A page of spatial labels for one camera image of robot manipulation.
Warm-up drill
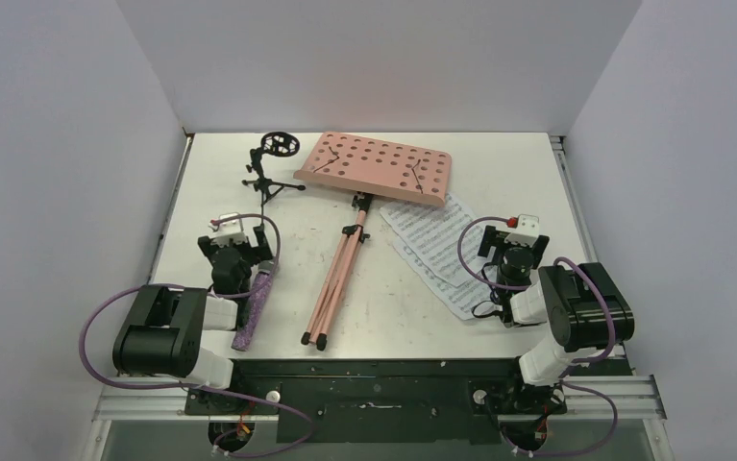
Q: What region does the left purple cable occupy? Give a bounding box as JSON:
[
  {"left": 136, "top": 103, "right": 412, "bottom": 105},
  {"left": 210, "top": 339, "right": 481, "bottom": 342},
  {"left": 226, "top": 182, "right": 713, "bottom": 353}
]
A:
[{"left": 79, "top": 213, "right": 316, "bottom": 459}]

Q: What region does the purple cable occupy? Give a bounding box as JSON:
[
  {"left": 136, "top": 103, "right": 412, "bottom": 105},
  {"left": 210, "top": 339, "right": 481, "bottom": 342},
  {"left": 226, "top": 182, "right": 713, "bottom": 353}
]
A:
[
  {"left": 79, "top": 213, "right": 316, "bottom": 459},
  {"left": 456, "top": 216, "right": 620, "bottom": 459}
]

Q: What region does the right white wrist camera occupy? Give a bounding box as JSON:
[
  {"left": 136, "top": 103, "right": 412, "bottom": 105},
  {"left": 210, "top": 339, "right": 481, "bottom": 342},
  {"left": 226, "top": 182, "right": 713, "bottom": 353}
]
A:
[{"left": 504, "top": 214, "right": 540, "bottom": 248}]

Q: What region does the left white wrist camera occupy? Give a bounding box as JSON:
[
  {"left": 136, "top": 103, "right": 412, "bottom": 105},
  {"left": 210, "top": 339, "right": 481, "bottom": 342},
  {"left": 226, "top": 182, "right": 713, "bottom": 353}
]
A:
[{"left": 209, "top": 212, "right": 249, "bottom": 247}]

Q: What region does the purple glitter microphone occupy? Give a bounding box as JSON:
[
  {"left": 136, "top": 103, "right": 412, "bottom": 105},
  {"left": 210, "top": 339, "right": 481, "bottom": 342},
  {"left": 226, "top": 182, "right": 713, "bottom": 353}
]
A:
[{"left": 232, "top": 260, "right": 276, "bottom": 352}]

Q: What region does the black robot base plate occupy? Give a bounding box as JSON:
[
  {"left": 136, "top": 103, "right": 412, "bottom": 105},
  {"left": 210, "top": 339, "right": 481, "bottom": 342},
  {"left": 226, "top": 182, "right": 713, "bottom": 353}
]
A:
[{"left": 184, "top": 357, "right": 633, "bottom": 446}]

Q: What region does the pink folding music stand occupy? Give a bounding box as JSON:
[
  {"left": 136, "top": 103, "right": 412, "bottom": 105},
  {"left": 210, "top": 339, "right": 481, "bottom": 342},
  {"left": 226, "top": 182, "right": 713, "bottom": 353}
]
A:
[{"left": 293, "top": 132, "right": 452, "bottom": 352}]

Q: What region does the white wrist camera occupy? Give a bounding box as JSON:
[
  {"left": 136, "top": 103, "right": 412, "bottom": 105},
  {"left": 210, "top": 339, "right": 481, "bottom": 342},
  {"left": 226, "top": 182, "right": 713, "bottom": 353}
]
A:
[
  {"left": 209, "top": 212, "right": 249, "bottom": 247},
  {"left": 504, "top": 214, "right": 540, "bottom": 248}
]

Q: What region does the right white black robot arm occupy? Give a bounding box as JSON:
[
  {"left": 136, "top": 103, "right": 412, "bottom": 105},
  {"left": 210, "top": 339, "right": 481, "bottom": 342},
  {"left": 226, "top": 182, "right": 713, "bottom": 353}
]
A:
[{"left": 478, "top": 220, "right": 635, "bottom": 412}]

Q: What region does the black microphone shock-mount stand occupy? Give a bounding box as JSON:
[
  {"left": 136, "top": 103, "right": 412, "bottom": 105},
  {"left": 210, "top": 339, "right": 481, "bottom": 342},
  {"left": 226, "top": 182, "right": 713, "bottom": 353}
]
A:
[{"left": 241, "top": 132, "right": 307, "bottom": 206}]

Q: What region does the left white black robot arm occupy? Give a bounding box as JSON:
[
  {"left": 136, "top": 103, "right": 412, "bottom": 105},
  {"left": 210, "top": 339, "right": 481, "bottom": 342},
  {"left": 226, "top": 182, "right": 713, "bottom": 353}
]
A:
[{"left": 112, "top": 222, "right": 275, "bottom": 414}]

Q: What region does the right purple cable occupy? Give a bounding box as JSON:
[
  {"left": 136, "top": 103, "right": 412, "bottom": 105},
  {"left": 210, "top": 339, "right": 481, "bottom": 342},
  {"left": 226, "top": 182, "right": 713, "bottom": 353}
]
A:
[{"left": 456, "top": 216, "right": 620, "bottom": 459}]

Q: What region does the aluminium frame rail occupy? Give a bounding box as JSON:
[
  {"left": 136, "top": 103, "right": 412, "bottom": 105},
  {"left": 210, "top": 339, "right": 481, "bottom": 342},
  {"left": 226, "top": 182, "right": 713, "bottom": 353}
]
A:
[{"left": 93, "top": 376, "right": 667, "bottom": 422}]

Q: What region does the sheet music page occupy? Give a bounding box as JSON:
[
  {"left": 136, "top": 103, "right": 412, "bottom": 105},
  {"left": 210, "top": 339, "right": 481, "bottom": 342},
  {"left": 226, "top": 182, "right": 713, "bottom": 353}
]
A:
[
  {"left": 380, "top": 194, "right": 484, "bottom": 287},
  {"left": 393, "top": 238, "right": 491, "bottom": 321}
]

